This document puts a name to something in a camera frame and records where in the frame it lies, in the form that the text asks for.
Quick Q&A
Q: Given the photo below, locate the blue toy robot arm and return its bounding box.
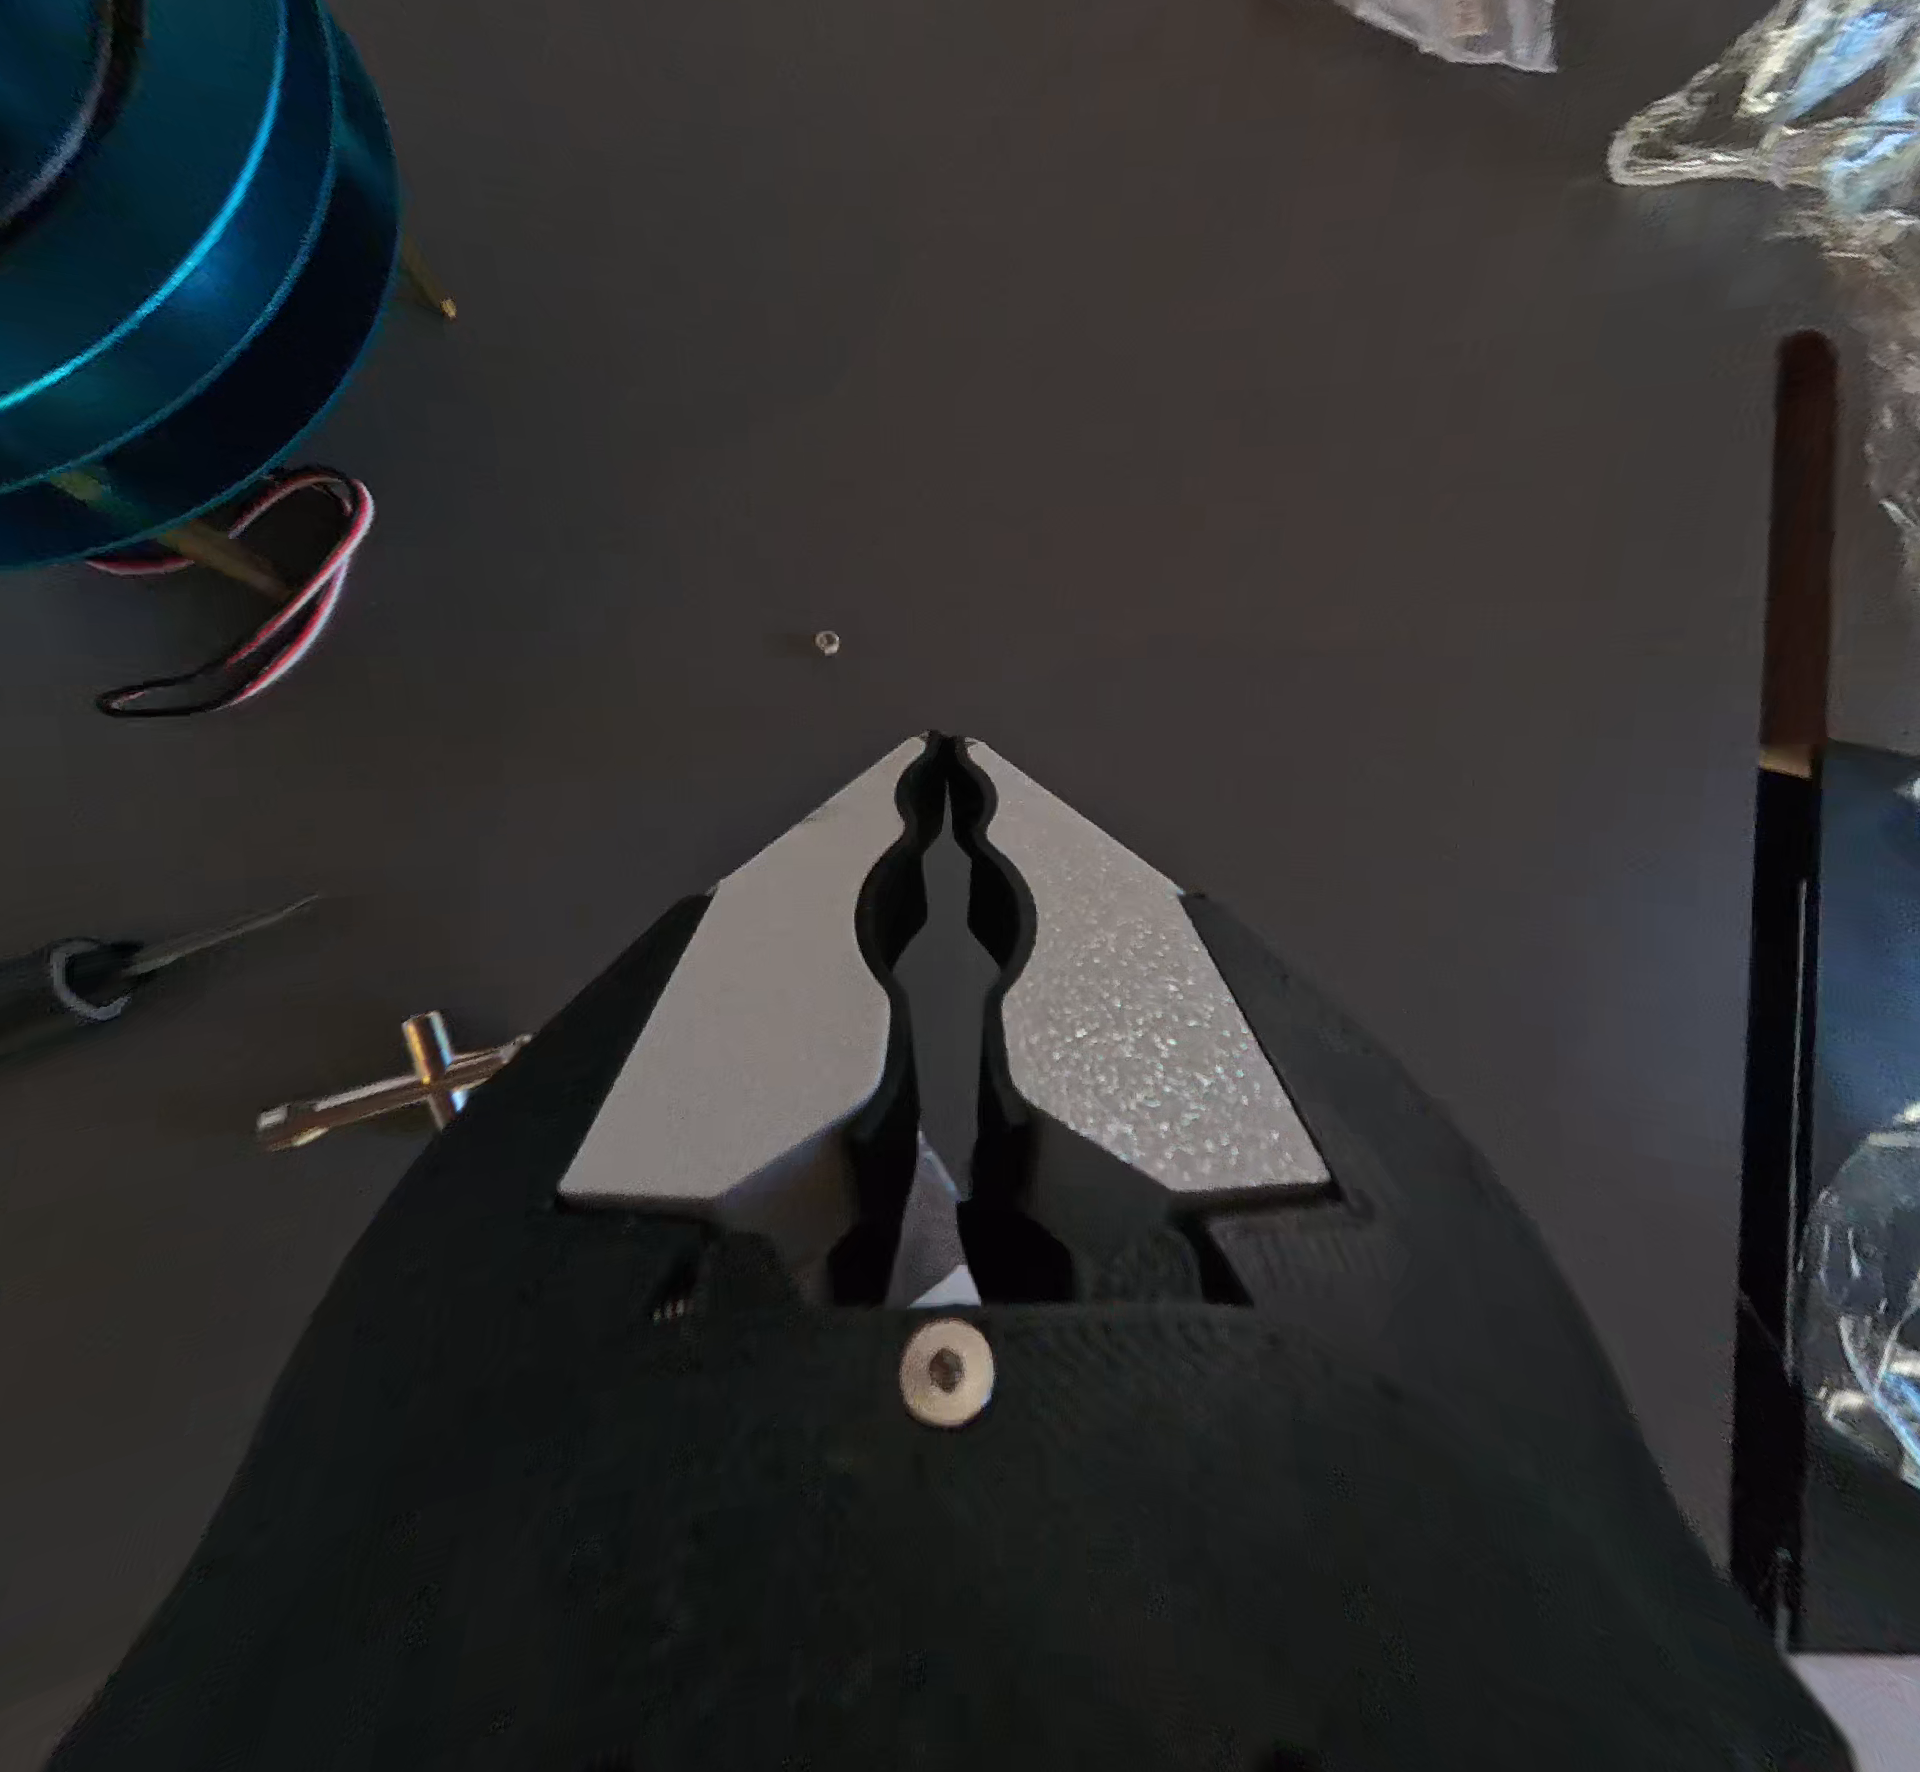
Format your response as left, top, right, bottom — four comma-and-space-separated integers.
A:
0, 0, 459, 605

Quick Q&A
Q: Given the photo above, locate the red white black servo cable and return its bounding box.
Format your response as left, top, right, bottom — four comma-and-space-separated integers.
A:
97, 466, 378, 722

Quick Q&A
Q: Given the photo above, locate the dark grey desk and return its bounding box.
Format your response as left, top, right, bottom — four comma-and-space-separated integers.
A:
0, 0, 1920, 1757

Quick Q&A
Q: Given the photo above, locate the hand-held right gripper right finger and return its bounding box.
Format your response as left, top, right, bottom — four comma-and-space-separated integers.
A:
942, 734, 1342, 1307

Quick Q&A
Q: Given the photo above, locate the crumpled clear plastic wrap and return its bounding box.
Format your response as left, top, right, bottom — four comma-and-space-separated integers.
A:
1609, 0, 1920, 529

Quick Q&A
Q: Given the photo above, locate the metal cross wrench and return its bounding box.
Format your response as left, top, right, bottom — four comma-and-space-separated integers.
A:
257, 1013, 535, 1150

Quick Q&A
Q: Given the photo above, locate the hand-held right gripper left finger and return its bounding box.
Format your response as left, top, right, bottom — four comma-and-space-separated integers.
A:
559, 734, 955, 1307

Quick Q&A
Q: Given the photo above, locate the black screwdriver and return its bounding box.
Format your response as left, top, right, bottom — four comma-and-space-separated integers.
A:
0, 896, 325, 1062

